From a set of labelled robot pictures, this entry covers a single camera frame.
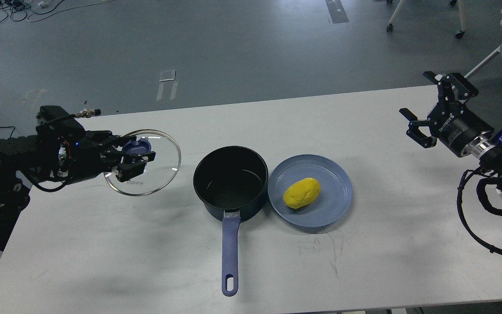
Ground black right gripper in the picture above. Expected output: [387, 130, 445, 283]
[399, 71, 494, 157]

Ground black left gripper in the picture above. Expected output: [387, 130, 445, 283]
[61, 131, 156, 182]

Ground glass pot lid blue knob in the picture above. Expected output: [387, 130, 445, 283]
[103, 129, 182, 196]

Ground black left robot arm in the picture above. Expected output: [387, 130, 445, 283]
[0, 106, 156, 225]

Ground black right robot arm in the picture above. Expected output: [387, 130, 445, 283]
[399, 71, 502, 255]

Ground white rolling table legs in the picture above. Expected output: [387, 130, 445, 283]
[385, 0, 468, 39]

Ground dark blue saucepan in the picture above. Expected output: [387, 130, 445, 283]
[193, 146, 269, 297]

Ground blue plate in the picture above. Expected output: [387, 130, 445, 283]
[268, 154, 353, 229]

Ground black cables on floor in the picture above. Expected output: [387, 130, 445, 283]
[0, 0, 116, 28]

